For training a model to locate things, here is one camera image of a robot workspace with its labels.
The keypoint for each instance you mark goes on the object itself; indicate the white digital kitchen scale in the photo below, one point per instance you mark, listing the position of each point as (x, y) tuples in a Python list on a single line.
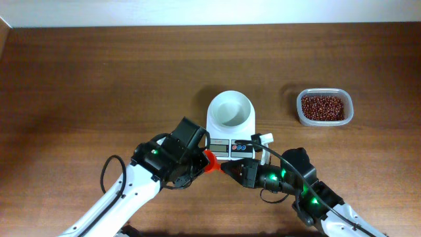
[(223, 141)]

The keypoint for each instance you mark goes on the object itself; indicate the orange measuring scoop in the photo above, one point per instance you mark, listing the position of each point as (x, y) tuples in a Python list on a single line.
[(213, 162)]

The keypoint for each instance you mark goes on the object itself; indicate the clear plastic container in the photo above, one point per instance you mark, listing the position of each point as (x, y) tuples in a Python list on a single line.
[(344, 97)]

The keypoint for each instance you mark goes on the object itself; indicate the red beans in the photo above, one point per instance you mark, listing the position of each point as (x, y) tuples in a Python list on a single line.
[(322, 108)]

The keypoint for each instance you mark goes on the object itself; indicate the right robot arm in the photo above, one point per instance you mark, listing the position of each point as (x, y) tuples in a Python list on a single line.
[(315, 203)]

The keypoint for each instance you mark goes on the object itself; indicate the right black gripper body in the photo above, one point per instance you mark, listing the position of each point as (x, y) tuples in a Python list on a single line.
[(255, 174)]

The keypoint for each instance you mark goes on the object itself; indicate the white round bowl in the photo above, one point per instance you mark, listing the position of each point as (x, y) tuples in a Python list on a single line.
[(230, 109)]

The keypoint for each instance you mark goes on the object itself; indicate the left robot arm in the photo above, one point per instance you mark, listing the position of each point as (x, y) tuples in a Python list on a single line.
[(167, 161)]

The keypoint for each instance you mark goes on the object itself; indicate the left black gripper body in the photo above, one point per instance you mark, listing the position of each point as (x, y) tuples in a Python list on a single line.
[(191, 164)]

